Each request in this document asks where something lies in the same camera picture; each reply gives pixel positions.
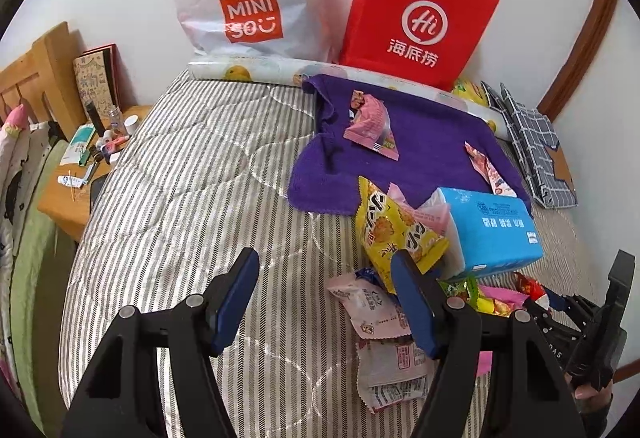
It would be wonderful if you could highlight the pink yellow sweet potato bag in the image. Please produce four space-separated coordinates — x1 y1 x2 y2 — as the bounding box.
476 285 528 377

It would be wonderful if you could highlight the green snack packet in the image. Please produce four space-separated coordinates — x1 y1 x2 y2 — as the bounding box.
438 275 480 309

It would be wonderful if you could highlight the pale pink snack packet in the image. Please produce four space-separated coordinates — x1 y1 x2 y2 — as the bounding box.
326 272 411 340

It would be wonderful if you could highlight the yellow cracker snack bag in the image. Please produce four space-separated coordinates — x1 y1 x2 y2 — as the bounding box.
355 177 450 294

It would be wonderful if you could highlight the pink triangular snack packet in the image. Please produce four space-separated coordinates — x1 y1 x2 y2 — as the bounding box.
343 90 399 161

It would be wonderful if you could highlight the person's right hand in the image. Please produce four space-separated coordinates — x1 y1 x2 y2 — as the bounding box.
565 374 613 414

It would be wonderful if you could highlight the white red snack packet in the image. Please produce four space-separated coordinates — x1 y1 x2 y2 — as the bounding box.
357 337 436 414

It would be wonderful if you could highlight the blue tissue pack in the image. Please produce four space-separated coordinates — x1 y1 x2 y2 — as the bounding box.
427 187 544 280

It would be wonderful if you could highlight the green blanket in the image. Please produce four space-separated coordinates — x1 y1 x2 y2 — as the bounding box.
10 141 77 437

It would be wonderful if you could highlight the pink white candy wrapper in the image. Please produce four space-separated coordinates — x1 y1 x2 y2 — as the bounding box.
464 142 516 197

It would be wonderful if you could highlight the wooden nightstand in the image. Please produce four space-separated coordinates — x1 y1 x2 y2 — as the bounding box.
37 104 154 243

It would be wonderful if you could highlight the blue checkered fabric bag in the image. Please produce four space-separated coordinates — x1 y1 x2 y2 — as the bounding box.
480 81 578 209

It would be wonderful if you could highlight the dark blue snack packet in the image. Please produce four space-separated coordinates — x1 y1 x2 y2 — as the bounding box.
355 267 383 286

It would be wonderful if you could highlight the white ointment tube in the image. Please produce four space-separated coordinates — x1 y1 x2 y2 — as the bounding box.
56 176 86 189

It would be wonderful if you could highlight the white green tube box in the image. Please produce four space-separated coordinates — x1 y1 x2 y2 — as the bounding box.
60 124 96 166

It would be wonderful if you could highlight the purple towel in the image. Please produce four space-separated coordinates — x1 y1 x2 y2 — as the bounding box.
288 74 532 216

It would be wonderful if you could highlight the yellow lemon tea pack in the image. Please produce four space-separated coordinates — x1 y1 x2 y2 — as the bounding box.
451 78 490 107

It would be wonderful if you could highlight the small white jar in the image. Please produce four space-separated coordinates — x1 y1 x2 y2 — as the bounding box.
124 115 140 135

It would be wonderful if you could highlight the small clear bottle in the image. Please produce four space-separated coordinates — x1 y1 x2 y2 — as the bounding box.
108 106 127 137

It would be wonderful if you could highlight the wooden headboard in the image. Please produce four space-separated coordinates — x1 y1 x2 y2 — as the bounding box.
1 22 87 141

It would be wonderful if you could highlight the patterned gift box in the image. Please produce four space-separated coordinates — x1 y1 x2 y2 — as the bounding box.
73 43 119 119

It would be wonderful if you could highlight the red Haidilao paper bag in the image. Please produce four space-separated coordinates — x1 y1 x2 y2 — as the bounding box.
338 0 499 91

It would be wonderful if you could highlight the brown wooden door frame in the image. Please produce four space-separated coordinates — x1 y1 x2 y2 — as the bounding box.
537 0 618 121

